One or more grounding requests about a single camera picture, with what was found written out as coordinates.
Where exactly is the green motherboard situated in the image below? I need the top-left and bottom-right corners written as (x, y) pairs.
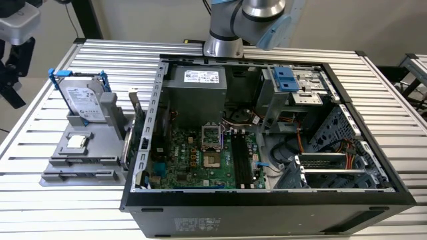
top-left (148, 128), bottom-right (268, 190)

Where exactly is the metal socket cover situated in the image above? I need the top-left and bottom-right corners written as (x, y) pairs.
top-left (201, 122), bottom-right (224, 151)

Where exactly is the grey disk bay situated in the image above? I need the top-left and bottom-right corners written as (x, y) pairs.
top-left (274, 152), bottom-right (391, 190)

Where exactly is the black post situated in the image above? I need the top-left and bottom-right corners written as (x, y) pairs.
top-left (70, 0), bottom-right (105, 41)

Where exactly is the blue chip heatsink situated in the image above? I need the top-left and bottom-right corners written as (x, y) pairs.
top-left (152, 162), bottom-right (166, 176)

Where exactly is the silver drive cage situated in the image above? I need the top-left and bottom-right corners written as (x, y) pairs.
top-left (256, 65), bottom-right (336, 135)

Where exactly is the purple white wire bundle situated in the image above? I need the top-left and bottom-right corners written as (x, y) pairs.
top-left (221, 116), bottom-right (254, 131)

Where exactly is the black cable loop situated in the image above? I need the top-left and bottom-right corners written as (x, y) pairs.
top-left (269, 141), bottom-right (297, 171)

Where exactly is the orange wire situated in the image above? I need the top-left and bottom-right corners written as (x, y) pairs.
top-left (294, 117), bottom-right (305, 154)

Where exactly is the red yellow wire bundle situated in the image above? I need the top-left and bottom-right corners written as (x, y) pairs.
top-left (333, 138), bottom-right (357, 171)

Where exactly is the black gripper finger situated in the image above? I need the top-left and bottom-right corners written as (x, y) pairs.
top-left (0, 37), bottom-right (36, 110)

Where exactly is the black RAM slot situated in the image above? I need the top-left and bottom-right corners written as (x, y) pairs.
top-left (242, 132), bottom-right (256, 189)
top-left (234, 132), bottom-right (248, 189)
top-left (238, 132), bottom-right (250, 189)
top-left (232, 132), bottom-right (244, 189)

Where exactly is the green graphics card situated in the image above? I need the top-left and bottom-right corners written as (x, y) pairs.
top-left (121, 87), bottom-right (148, 173)

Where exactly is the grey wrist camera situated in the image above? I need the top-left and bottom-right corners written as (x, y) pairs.
top-left (0, 4), bottom-right (42, 46)

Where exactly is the aluminium side table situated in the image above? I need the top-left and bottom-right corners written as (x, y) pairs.
top-left (395, 53), bottom-right (427, 112)

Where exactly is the hard disk in blue carrier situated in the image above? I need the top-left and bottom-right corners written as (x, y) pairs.
top-left (48, 68), bottom-right (113, 126)

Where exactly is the grey parts rack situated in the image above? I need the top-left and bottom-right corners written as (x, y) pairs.
top-left (38, 92), bottom-right (130, 187)

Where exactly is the grey power supply unit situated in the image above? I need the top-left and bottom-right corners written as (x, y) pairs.
top-left (162, 65), bottom-right (228, 126)

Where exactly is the black PC case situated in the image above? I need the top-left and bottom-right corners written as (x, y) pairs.
top-left (118, 53), bottom-right (417, 240)

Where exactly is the silver CPU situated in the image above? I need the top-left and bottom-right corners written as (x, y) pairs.
top-left (65, 134), bottom-right (88, 149)

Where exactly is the locking lever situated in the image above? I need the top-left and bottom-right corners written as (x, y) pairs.
top-left (217, 124), bottom-right (225, 150)

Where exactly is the CPU socket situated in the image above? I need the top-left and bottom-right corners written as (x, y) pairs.
top-left (202, 152), bottom-right (224, 169)

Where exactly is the blue drive latch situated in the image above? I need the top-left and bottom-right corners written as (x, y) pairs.
top-left (270, 66), bottom-right (298, 92)

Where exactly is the blue expansion slot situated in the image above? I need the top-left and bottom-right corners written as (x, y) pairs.
top-left (172, 184), bottom-right (225, 190)

